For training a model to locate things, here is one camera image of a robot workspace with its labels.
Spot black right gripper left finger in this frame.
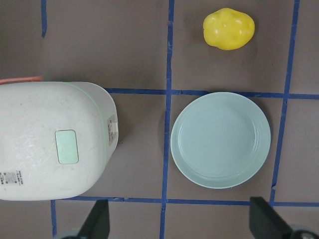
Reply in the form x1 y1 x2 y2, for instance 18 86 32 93
77 200 110 239

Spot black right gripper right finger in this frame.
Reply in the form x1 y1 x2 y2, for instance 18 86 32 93
249 197 293 239

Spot white rice cooker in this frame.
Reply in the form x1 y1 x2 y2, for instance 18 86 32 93
0 77 119 201

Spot light green plate right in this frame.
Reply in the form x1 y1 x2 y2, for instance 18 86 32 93
170 92 271 189

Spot yellow toy potato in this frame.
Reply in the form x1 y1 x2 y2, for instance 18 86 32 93
203 8 255 51

